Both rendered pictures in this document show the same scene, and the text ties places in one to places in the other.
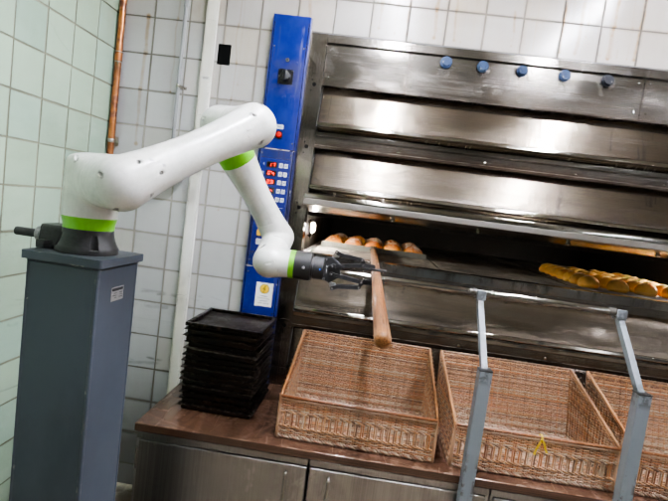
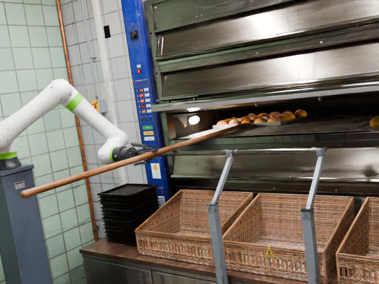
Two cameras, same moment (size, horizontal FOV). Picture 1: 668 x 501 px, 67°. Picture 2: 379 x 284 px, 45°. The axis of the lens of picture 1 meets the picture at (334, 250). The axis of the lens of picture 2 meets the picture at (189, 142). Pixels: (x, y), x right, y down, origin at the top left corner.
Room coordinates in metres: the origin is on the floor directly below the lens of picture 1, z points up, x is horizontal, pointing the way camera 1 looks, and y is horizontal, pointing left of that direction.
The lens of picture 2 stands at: (-0.28, -1.66, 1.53)
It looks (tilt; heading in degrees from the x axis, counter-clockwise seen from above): 7 degrees down; 34
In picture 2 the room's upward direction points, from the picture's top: 8 degrees counter-clockwise
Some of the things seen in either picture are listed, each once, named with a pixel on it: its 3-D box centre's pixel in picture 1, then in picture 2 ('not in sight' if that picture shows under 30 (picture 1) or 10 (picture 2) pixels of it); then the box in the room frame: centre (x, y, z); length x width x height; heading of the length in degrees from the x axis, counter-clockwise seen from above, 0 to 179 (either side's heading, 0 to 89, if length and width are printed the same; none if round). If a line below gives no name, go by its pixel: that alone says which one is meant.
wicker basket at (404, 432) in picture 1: (360, 387); (195, 223); (1.89, -0.17, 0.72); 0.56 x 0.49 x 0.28; 85
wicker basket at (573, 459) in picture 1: (516, 412); (288, 232); (1.85, -0.76, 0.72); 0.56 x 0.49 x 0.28; 87
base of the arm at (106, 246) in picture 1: (67, 237); (1, 162); (1.28, 0.68, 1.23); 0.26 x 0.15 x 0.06; 84
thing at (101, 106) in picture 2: not in sight; (97, 106); (2.18, 0.74, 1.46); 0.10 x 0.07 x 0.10; 86
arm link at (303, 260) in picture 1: (304, 265); (122, 154); (1.64, 0.09, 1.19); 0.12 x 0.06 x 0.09; 177
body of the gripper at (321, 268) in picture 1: (326, 268); (131, 154); (1.63, 0.02, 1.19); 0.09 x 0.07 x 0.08; 87
